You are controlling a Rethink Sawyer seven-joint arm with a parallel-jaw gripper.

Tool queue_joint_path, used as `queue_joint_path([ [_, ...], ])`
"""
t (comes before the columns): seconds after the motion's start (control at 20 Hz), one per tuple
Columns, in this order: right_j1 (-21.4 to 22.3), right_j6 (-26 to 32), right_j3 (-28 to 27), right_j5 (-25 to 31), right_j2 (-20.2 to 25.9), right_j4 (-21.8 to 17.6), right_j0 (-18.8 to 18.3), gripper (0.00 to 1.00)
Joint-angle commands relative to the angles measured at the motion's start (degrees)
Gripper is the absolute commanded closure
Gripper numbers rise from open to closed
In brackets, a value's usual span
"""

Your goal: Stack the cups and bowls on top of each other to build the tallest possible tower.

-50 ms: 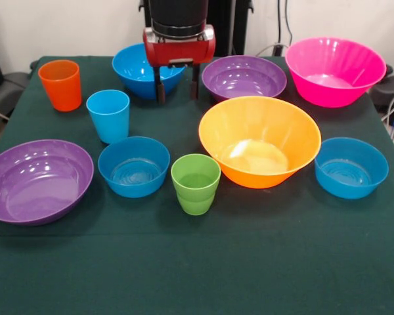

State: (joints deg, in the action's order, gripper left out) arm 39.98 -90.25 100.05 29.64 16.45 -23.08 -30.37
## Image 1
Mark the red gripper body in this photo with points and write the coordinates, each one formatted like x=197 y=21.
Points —
x=179 y=50

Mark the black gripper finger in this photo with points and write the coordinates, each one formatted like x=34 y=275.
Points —
x=195 y=85
x=160 y=88

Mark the light blue plastic cup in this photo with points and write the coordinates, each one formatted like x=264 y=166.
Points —
x=108 y=118

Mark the shallow blue plastic bowl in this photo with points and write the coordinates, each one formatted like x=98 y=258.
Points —
x=351 y=170
x=134 y=170

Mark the deep blue plastic bowl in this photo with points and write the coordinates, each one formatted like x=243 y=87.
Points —
x=131 y=72

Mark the purple plastic bowl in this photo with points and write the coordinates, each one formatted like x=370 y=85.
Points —
x=243 y=78
x=36 y=183

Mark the orange plastic bowl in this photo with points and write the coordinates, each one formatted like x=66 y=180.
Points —
x=259 y=138

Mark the black power plug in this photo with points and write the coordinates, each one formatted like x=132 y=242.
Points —
x=277 y=50

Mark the orange plastic cup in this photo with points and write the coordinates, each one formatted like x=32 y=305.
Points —
x=60 y=88

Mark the green plastic cup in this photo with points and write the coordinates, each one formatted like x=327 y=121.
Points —
x=195 y=187

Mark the pink plastic bowl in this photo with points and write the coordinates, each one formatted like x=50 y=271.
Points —
x=331 y=78

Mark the dark green tablecloth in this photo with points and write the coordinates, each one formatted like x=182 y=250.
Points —
x=197 y=262

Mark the black rounded equipment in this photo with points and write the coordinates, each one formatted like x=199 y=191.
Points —
x=392 y=88

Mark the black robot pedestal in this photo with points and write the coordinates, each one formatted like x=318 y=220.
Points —
x=226 y=26

